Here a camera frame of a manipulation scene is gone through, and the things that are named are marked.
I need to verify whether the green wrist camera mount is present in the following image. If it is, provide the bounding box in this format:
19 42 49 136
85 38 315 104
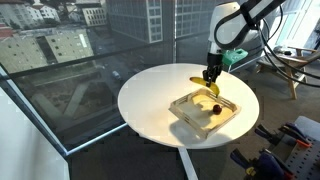
221 48 249 67

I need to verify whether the yellow banana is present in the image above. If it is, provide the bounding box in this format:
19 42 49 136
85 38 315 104
189 76 221 98

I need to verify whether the light wooden tray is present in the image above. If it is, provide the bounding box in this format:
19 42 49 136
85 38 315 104
168 88 242 139

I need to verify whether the wooden lounge chair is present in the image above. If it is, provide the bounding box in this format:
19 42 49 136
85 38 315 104
254 45 320 100

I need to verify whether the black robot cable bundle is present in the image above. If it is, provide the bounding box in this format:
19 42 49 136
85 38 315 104
256 4 320 89

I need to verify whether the grey perforated mounting plate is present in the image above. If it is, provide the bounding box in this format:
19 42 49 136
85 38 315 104
284 136 320 180

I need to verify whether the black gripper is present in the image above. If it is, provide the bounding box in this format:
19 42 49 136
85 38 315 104
203 51 224 88

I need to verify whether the dark red plum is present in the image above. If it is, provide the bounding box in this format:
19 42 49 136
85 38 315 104
212 104 223 116

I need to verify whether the white table leg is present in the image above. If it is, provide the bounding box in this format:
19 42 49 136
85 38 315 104
177 146 199 180

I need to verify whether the blue black spring clamp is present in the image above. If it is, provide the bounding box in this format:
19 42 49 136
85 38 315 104
229 148 268 180
258 148 297 179
279 122 313 149
254 123 284 147

